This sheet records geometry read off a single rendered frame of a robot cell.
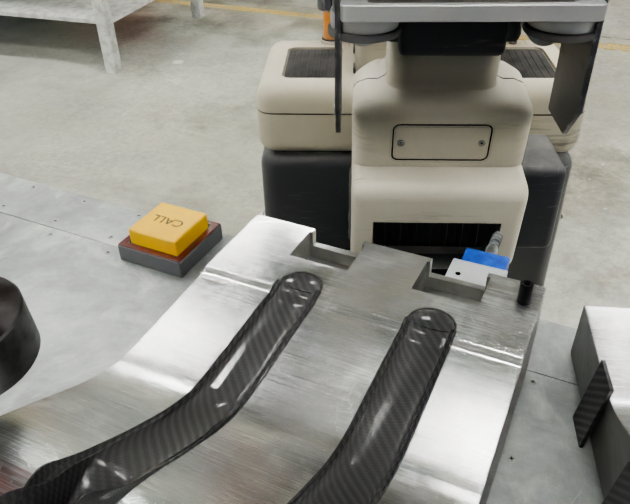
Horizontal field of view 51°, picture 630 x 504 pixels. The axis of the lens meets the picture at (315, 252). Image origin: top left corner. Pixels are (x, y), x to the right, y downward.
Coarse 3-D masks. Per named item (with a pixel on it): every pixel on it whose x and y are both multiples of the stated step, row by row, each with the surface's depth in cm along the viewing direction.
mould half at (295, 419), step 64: (256, 256) 56; (384, 256) 56; (192, 320) 50; (320, 320) 50; (384, 320) 49; (512, 320) 49; (128, 384) 45; (192, 384) 45; (320, 384) 45; (448, 384) 44; (512, 384) 44; (0, 448) 35; (64, 448) 36; (192, 448) 38; (256, 448) 40; (320, 448) 40; (448, 448) 41
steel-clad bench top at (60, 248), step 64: (0, 192) 83; (64, 192) 83; (0, 256) 72; (64, 256) 72; (64, 320) 63; (128, 320) 63; (64, 384) 57; (576, 384) 56; (512, 448) 50; (576, 448) 50
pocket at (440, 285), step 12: (420, 276) 54; (432, 276) 56; (444, 276) 56; (420, 288) 55; (432, 288) 56; (444, 288) 56; (456, 288) 55; (468, 288) 55; (480, 288) 54; (456, 300) 55; (468, 300) 55; (480, 300) 55
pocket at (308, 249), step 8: (312, 232) 59; (304, 240) 58; (312, 240) 59; (296, 248) 57; (304, 248) 59; (312, 248) 60; (320, 248) 59; (328, 248) 59; (336, 248) 59; (296, 256) 58; (304, 256) 59; (312, 256) 60; (320, 256) 60; (328, 256) 59; (336, 256) 59; (344, 256) 59; (352, 256) 58; (328, 264) 59; (336, 264) 59; (344, 264) 59
